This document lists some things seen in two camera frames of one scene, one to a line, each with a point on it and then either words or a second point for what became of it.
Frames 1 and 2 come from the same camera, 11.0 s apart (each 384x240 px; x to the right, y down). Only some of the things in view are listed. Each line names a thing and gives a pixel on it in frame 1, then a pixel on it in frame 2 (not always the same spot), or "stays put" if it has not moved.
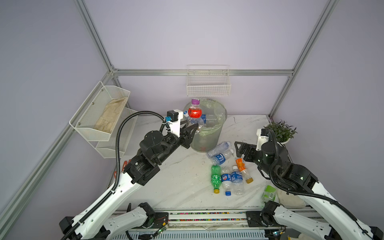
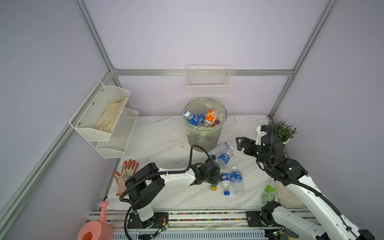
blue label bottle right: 237,181 stays put
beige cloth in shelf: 106,121 stays put
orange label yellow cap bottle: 241,165 to 211,117
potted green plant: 283,132 stays put
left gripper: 188,138 to 215,178
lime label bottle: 269,194 stays put
